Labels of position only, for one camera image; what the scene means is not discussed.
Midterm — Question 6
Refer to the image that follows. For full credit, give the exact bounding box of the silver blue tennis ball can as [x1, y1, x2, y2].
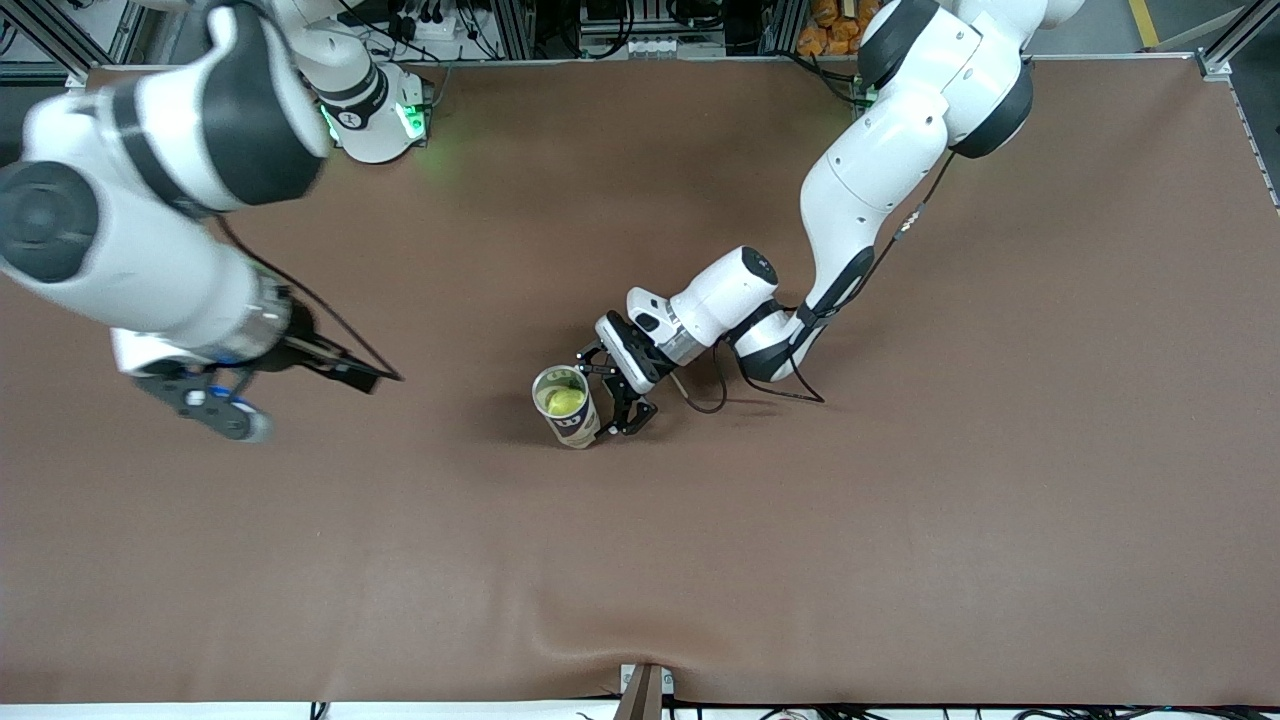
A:
[531, 364, 603, 450]

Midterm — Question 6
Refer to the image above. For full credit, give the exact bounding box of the brown table mat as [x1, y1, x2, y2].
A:
[0, 55, 1280, 706]

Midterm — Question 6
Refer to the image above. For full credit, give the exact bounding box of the metal table clamp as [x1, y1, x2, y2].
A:
[619, 662, 676, 720]

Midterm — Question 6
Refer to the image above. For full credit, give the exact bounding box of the pile of orange objects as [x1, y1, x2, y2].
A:
[797, 0, 871, 57]

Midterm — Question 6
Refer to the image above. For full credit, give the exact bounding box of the white power strip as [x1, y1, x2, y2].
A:
[385, 0, 476, 46]

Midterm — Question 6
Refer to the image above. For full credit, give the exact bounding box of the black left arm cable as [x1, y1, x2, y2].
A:
[680, 0, 1041, 413]

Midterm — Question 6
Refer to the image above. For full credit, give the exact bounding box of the aluminium frame post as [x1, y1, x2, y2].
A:
[760, 0, 803, 57]
[490, 0, 538, 59]

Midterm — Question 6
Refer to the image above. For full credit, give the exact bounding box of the aluminium frame profile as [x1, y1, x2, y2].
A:
[1197, 0, 1280, 81]
[0, 0, 151, 96]

